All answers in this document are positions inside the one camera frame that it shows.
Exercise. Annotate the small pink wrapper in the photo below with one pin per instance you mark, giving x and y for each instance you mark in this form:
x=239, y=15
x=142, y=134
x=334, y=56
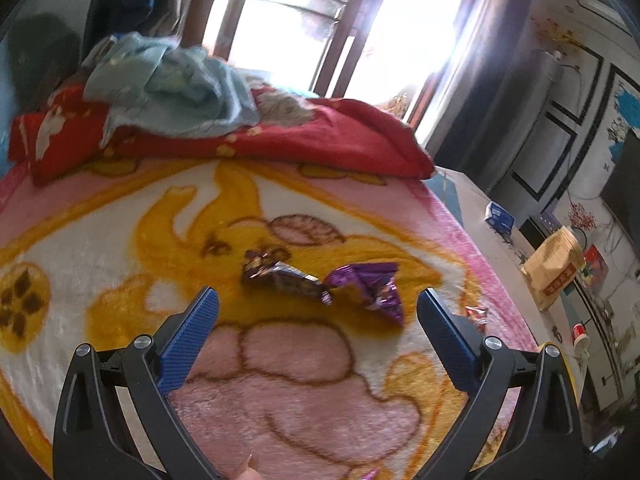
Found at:
x=370, y=474

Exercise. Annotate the brown paper bag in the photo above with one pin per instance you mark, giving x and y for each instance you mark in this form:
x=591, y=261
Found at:
x=552, y=267

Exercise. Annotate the red picture card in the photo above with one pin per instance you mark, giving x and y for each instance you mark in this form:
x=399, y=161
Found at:
x=595, y=266

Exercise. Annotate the red flower decoration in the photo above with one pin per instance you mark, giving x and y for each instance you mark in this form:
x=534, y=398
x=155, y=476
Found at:
x=581, y=216

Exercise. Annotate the light blue blanket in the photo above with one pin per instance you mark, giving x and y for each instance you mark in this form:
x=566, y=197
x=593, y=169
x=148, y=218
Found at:
x=190, y=95

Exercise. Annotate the window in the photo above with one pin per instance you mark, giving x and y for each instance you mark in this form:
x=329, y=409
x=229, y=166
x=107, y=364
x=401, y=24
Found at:
x=400, y=20

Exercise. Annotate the white air conditioner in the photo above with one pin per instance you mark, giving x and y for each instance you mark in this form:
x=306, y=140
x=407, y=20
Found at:
x=520, y=100

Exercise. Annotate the person's left hand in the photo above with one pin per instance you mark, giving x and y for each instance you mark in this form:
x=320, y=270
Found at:
x=248, y=471

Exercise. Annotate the printed cartoon blanket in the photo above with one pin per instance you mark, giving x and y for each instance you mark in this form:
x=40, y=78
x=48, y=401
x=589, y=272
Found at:
x=300, y=360

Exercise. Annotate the blue flower wall decal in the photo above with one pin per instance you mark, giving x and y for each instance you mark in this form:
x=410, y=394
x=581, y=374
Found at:
x=625, y=110

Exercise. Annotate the dark brown candy wrapper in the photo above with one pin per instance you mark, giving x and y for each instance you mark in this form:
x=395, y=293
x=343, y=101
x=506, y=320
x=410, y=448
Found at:
x=280, y=277

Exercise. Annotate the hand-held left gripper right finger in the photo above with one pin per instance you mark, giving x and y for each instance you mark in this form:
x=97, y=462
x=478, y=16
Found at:
x=445, y=340

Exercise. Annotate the small blue box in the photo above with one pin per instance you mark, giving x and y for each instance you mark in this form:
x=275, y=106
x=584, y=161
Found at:
x=500, y=216

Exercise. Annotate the red and white cup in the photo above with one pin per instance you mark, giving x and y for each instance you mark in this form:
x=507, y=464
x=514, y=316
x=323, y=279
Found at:
x=581, y=337

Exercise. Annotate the black television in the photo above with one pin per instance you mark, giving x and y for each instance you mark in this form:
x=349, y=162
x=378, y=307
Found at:
x=625, y=180

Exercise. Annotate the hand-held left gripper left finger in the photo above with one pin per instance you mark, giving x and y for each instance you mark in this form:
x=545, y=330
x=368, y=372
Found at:
x=192, y=340

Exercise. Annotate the red quilt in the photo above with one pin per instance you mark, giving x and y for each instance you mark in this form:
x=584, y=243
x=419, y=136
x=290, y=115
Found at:
x=325, y=135

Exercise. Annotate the yellow artificial flowers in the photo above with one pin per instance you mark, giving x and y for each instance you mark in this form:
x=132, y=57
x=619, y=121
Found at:
x=555, y=35

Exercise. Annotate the small red silver wrapper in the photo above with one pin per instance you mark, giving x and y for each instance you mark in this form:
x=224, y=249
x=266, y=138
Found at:
x=476, y=316

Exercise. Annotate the dark blue curtain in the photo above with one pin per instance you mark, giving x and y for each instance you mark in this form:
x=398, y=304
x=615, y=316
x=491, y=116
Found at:
x=125, y=0

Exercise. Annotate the purple foil wrapper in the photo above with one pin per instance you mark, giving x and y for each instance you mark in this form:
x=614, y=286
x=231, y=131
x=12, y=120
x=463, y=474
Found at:
x=360, y=280

